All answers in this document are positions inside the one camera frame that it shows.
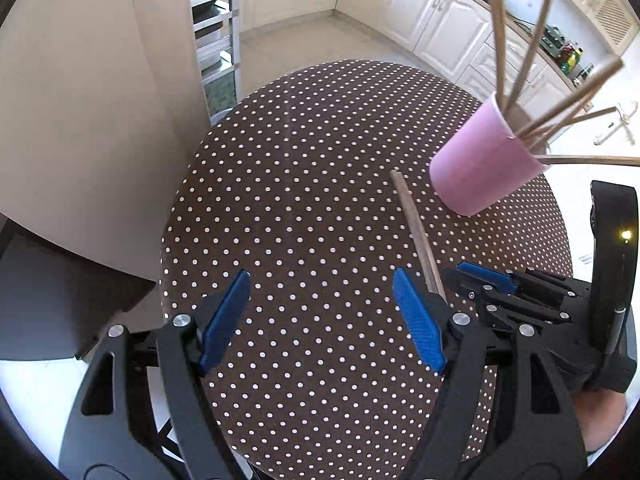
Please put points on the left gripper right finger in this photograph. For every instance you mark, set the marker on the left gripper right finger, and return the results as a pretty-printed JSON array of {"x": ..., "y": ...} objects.
[{"x": 503, "y": 412}]

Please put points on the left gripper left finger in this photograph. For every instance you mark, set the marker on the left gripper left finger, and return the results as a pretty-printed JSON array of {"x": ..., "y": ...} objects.
[{"x": 141, "y": 411}]

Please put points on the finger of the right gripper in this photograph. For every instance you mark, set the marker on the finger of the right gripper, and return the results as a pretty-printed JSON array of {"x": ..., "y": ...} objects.
[
  {"x": 500, "y": 281},
  {"x": 484, "y": 293}
]

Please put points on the light wooden chopstick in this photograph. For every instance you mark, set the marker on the light wooden chopstick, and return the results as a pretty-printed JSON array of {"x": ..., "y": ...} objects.
[{"x": 498, "y": 16}]

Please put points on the white kitchen cabinets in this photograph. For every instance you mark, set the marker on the white kitchen cabinets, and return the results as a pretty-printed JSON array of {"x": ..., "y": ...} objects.
[{"x": 451, "y": 38}]

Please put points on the person's right hand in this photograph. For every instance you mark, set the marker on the person's right hand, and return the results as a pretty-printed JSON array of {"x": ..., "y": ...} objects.
[{"x": 599, "y": 413}]

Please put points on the pink utensil cup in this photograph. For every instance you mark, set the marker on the pink utensil cup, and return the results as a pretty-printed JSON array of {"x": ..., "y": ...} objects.
[{"x": 483, "y": 162}]

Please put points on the wooden chopstick in bundle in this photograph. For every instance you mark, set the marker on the wooden chopstick in bundle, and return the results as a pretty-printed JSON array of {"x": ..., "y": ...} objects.
[
  {"x": 588, "y": 160},
  {"x": 575, "y": 120},
  {"x": 537, "y": 141}
]

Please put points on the brown polka dot tablecloth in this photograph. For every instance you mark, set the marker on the brown polka dot tablecloth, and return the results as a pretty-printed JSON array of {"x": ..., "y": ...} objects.
[{"x": 322, "y": 380}]

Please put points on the bottles on counter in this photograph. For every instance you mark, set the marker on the bottles on counter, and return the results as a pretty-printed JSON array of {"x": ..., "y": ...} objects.
[{"x": 567, "y": 56}]

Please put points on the metal storage rack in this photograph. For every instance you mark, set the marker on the metal storage rack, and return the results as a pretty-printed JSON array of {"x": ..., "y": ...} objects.
[{"x": 216, "y": 27}]

